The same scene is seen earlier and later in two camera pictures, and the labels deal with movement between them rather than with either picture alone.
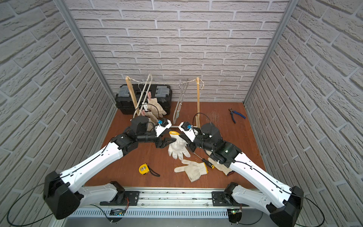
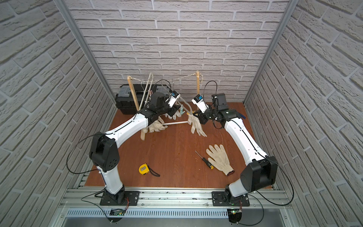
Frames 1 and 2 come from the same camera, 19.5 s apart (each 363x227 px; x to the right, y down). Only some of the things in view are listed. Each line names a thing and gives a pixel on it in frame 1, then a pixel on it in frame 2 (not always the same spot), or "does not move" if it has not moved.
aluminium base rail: [171, 204] does not move
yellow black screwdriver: [205, 161] does not move
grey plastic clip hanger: [185, 86] → [183, 100]
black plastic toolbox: [142, 93] does not move
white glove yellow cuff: [194, 170] → [196, 125]
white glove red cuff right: [227, 171] does not move
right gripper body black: [198, 143] → [209, 115]
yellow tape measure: [144, 169] does not move
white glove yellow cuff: [178, 148] → [177, 113]
